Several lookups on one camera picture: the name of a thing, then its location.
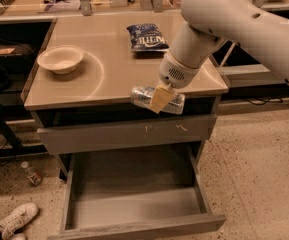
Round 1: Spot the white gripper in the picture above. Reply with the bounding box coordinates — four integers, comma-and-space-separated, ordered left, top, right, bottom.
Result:
149, 52, 199, 113

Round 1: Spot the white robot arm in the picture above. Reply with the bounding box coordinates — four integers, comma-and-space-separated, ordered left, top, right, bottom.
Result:
149, 0, 289, 113

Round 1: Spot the grey drawer cabinet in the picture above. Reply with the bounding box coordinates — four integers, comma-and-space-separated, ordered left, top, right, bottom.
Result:
21, 11, 232, 182

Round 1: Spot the open grey middle drawer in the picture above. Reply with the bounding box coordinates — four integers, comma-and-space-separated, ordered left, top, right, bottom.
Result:
47, 143, 225, 240

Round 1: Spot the closed grey top drawer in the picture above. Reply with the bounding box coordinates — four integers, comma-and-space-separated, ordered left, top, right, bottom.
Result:
37, 114, 216, 155

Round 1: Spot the blue Kettle chips bag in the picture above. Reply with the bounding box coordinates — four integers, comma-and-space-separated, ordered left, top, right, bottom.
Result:
127, 23, 169, 52

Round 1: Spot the white bowl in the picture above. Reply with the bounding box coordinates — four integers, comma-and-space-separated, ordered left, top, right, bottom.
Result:
37, 45, 84, 74

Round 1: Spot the plastic bottle on floor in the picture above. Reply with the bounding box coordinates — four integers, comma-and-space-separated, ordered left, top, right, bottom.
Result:
21, 161, 43, 186

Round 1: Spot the white sneaker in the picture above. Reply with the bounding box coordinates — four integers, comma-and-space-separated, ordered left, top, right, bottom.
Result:
0, 202, 39, 240
8, 233, 28, 240

